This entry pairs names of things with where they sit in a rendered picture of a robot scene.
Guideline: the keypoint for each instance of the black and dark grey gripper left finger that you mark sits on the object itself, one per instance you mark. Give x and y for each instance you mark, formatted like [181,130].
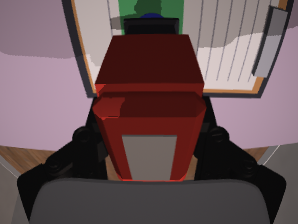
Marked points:
[86,152]

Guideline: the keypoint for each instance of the red self-inking stamp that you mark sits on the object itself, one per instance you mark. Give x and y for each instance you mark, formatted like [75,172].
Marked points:
[149,107]

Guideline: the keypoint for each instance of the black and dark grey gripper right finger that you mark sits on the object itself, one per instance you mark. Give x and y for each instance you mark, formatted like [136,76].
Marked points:
[221,157]

